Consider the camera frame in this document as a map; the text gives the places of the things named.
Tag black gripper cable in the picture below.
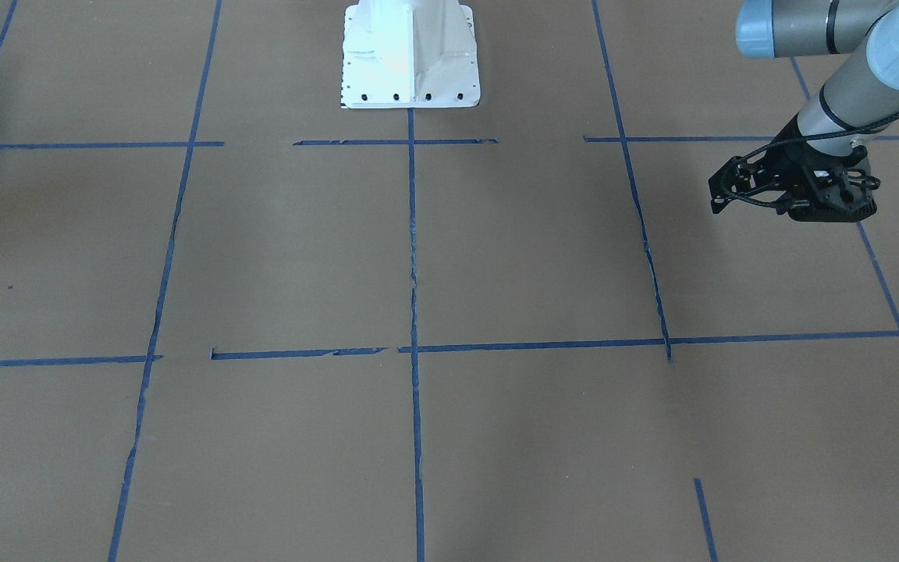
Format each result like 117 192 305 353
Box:
762 82 899 157

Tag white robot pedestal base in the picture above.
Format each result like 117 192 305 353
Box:
340 1 481 110

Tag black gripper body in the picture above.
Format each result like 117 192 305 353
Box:
761 141 879 222

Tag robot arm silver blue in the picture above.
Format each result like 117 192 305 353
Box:
709 1 899 223

